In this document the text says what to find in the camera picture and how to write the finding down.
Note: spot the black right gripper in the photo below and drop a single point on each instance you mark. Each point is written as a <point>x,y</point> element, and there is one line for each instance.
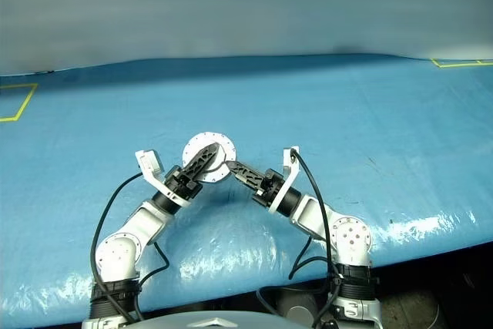
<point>269,188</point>

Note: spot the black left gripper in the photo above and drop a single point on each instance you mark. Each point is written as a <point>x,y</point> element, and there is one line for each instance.
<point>184,186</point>

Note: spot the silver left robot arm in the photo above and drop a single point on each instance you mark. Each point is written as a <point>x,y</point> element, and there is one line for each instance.
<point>115,252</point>

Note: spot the blue plastic table cover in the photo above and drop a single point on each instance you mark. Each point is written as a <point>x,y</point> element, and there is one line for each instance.
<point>308,113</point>

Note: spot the dark rounded shape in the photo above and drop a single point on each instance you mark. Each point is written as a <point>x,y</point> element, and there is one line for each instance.
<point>298,307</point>

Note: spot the grey robot torso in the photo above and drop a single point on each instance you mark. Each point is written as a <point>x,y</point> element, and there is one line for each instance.
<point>200,323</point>

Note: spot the yellow tape square outline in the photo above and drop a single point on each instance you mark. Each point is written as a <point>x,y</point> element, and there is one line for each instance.
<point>26,101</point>

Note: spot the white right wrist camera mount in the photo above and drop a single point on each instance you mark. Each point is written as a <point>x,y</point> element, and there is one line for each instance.
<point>287,175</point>

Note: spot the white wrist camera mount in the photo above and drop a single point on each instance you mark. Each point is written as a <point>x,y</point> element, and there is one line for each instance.
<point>287,175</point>
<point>148,163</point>

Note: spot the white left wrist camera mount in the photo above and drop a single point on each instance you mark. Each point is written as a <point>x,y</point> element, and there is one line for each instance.
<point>148,163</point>

